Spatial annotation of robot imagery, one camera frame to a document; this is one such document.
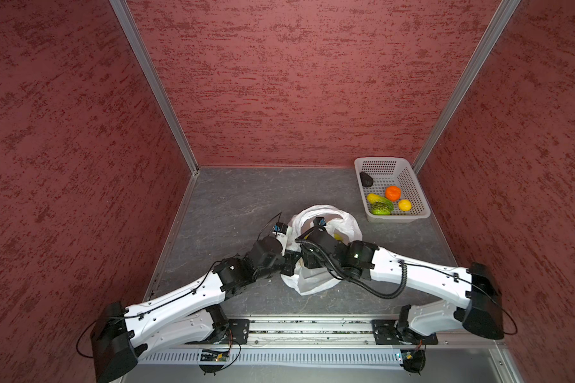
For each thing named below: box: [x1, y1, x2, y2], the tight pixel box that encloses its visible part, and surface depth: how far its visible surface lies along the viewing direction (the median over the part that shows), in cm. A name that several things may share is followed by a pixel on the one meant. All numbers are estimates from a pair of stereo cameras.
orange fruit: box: [384, 185, 402, 202], surface depth 108 cm
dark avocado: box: [359, 171, 374, 188], surface depth 112 cm
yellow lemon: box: [397, 198, 413, 212], surface depth 105 cm
